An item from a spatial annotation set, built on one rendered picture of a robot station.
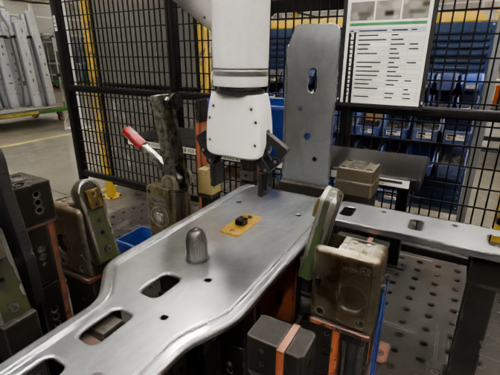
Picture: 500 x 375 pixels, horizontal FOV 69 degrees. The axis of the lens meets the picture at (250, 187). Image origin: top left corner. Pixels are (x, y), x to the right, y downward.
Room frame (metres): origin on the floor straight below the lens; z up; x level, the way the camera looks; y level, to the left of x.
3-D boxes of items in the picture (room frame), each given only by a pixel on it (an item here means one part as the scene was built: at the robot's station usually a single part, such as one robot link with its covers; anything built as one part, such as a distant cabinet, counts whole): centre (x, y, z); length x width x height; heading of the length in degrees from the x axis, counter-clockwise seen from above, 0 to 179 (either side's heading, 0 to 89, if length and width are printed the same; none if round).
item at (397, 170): (1.05, -0.03, 1.02); 0.90 x 0.22 x 0.03; 60
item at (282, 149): (0.55, -0.02, 1.15); 0.08 x 0.01 x 0.06; 60
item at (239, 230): (0.58, 0.02, 1.01); 0.08 x 0.04 x 0.01; 150
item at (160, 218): (0.66, 0.16, 0.88); 0.07 x 0.06 x 0.35; 60
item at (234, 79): (0.58, 0.02, 1.25); 0.09 x 0.08 x 0.03; 60
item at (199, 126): (0.74, 0.10, 0.95); 0.03 x 0.01 x 0.50; 150
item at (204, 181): (0.71, 0.08, 0.88); 0.04 x 0.04 x 0.36; 60
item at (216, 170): (0.61, 0.07, 1.10); 0.03 x 0.03 x 0.07; 60
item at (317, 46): (0.80, -0.13, 1.17); 0.12 x 0.01 x 0.34; 60
